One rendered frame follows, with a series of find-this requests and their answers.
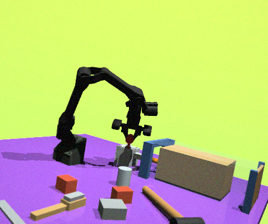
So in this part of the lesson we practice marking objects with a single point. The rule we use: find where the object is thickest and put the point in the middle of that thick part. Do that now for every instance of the grey cylinder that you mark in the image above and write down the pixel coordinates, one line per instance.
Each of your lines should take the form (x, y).
(124, 176)

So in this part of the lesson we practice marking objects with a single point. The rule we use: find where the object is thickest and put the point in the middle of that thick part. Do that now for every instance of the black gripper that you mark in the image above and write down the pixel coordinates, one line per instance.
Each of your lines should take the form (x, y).
(132, 123)

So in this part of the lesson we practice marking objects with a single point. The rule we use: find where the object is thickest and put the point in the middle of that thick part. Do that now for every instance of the black-headed mallet with wooden handle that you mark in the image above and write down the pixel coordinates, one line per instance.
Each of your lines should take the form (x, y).
(176, 218)

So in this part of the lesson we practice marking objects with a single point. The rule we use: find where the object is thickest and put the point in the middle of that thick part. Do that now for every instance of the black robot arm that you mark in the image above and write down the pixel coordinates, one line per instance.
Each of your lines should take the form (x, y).
(83, 79)

